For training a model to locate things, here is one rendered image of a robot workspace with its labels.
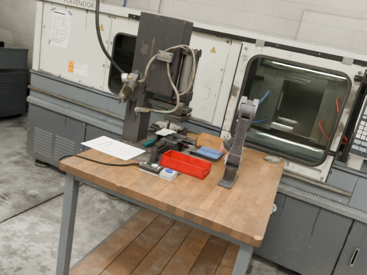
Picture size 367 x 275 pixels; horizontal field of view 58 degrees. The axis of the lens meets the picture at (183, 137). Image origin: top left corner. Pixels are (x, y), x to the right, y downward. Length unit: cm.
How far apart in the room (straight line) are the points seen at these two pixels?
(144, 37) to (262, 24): 283
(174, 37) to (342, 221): 165
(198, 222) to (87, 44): 211
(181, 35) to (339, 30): 290
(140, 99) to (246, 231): 101
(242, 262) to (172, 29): 121
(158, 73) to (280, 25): 286
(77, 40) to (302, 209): 231
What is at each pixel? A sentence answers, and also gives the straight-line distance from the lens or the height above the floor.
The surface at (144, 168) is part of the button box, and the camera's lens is 166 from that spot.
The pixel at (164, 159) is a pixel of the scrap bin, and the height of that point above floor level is 94.
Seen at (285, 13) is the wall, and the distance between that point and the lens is 455.
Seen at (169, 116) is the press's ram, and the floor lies 113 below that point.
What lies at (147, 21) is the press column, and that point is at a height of 161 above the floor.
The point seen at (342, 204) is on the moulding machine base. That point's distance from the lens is 251.
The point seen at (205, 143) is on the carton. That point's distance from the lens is 216.
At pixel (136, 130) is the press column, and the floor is 98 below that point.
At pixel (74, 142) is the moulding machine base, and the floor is 41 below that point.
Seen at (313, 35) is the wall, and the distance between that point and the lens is 449.
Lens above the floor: 158
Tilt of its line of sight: 17 degrees down
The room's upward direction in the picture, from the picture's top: 12 degrees clockwise
